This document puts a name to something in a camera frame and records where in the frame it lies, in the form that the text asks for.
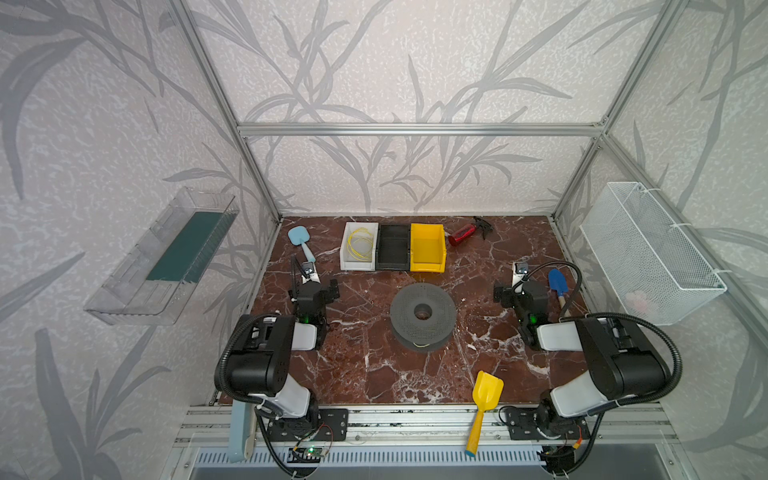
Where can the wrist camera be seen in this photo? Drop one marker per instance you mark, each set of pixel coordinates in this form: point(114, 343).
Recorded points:
point(520, 270)
point(309, 272)

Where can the red black spray bottle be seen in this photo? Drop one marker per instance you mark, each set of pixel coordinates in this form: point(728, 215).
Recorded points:
point(478, 224)

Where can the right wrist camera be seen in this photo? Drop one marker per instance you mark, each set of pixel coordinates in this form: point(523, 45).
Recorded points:
point(520, 270)

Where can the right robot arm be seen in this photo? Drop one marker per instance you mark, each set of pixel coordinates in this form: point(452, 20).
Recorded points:
point(628, 359)

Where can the yellow toy shovel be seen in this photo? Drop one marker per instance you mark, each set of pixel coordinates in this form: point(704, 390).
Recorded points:
point(486, 395)

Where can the clear plastic wall tray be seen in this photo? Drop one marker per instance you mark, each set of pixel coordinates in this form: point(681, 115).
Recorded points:
point(152, 285)

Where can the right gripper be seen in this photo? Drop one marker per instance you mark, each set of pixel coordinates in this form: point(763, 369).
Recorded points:
point(524, 285)

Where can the white wire basket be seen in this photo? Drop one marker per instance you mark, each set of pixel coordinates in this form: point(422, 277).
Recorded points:
point(639, 246)

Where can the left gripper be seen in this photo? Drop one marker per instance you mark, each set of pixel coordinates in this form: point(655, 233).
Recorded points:
point(306, 284)

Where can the white plastic bin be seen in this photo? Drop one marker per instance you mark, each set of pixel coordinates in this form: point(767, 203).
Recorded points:
point(358, 247)

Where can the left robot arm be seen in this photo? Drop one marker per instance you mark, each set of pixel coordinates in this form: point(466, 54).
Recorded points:
point(254, 366)

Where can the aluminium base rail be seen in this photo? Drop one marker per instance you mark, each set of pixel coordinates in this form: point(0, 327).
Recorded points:
point(409, 435)

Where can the black plastic bin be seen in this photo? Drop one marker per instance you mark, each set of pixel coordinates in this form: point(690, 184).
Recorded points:
point(393, 247)

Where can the grey cable spool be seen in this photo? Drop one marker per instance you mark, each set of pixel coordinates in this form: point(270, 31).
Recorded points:
point(423, 317)

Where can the yellow plastic bin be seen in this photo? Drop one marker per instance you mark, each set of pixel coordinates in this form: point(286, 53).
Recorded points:
point(428, 251)

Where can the teal toy shovel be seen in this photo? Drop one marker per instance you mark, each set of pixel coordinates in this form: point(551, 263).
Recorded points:
point(299, 236)

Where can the pink object in basket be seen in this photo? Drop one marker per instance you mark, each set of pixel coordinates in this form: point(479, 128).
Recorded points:
point(639, 302)

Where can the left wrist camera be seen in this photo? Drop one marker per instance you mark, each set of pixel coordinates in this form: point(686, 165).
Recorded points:
point(309, 272)

